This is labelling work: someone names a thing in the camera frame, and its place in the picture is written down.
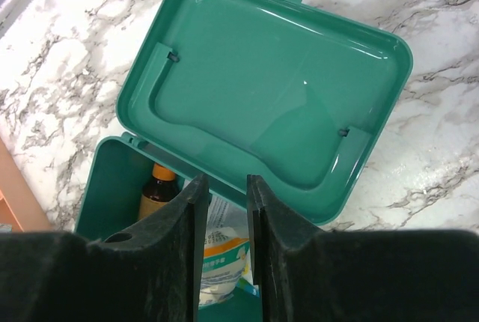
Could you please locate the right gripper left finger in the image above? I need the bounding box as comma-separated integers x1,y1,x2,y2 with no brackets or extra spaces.
1,174,209,321

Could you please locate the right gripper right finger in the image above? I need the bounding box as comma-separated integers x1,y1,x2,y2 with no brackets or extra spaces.
247,175,478,321

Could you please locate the green orange bandage box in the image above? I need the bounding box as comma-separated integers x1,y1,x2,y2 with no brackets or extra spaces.
199,195,259,308

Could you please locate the brown iodine bottle orange cap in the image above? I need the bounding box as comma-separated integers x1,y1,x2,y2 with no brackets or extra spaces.
138,163,180,220

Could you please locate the green medicine box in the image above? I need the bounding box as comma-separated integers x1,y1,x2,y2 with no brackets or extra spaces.
73,0,414,322

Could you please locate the orange plastic file organizer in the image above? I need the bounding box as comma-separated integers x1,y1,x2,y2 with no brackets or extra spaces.
1,141,52,232

